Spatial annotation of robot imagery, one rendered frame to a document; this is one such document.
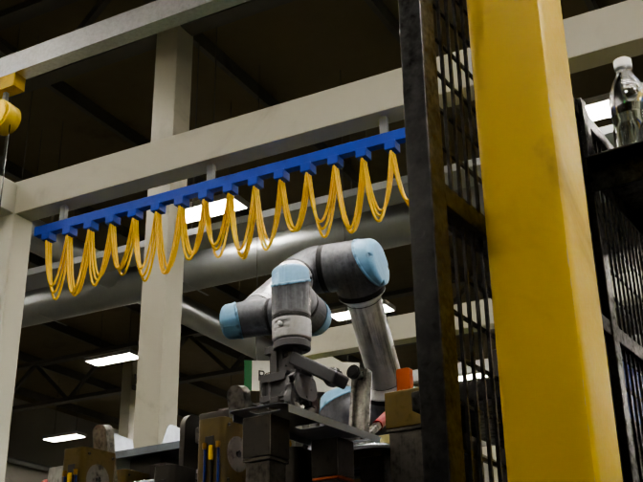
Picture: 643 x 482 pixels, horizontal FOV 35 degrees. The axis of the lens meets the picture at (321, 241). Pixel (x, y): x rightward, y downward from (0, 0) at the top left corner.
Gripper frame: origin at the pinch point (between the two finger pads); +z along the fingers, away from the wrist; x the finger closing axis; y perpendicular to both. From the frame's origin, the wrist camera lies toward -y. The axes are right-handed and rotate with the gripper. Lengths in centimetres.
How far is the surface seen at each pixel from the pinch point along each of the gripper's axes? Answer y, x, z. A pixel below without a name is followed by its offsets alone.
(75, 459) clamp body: 39.7, 17.0, -0.7
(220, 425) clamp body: 3.3, 20.0, -0.8
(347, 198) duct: 369, -651, -420
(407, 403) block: -27.7, 12.1, -0.8
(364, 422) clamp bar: -2.0, -18.5, -7.8
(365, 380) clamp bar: -2.0, -19.8, -16.6
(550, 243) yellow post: -66, 48, -5
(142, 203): 259, -233, -217
